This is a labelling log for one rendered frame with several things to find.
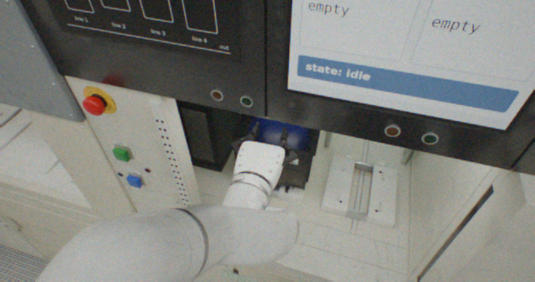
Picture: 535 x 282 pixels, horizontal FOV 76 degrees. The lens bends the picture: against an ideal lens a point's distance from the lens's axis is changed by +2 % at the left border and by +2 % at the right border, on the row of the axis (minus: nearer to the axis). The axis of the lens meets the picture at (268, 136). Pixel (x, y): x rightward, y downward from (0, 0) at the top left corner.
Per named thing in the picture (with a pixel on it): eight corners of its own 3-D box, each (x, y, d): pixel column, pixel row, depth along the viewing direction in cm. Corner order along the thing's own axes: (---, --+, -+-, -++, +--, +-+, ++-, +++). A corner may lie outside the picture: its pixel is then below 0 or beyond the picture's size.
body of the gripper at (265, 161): (228, 193, 74) (244, 154, 81) (274, 202, 72) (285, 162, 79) (225, 171, 68) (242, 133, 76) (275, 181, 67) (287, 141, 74)
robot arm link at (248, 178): (228, 202, 72) (232, 190, 74) (267, 211, 71) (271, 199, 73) (224, 178, 66) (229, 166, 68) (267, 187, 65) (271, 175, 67)
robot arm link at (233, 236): (271, 226, 37) (303, 206, 66) (141, 202, 40) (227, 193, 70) (259, 313, 36) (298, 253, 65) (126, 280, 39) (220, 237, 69)
